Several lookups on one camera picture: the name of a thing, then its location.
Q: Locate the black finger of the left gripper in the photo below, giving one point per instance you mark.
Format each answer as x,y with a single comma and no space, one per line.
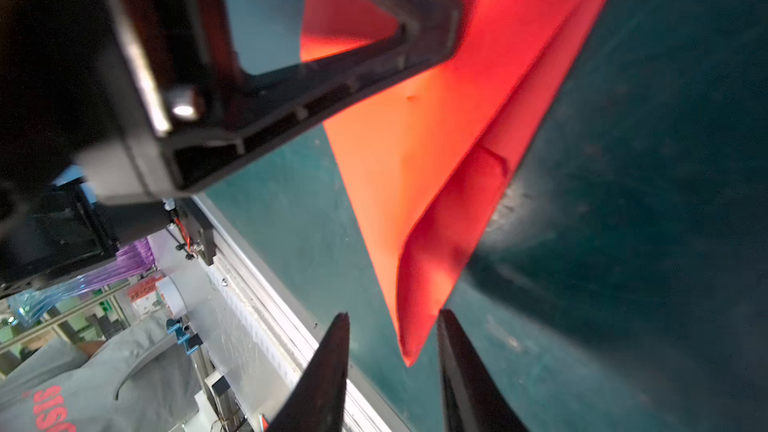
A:
183,114

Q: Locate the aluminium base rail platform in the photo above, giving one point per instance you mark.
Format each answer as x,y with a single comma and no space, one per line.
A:
279,326

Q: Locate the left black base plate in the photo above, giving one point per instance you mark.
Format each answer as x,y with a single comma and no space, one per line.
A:
195,229

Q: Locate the red square paper sheet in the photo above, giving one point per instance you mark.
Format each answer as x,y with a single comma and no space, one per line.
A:
425,162

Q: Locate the person in grey shirt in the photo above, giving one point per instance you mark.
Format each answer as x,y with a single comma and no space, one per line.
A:
139,380

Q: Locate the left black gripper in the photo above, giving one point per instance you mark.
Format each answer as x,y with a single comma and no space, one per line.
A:
77,88

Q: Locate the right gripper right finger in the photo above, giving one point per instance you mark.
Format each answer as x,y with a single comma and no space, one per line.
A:
471,400

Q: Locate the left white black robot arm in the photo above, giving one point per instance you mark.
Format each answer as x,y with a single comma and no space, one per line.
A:
68,231

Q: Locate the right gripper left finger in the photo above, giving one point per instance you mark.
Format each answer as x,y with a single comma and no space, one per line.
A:
317,402

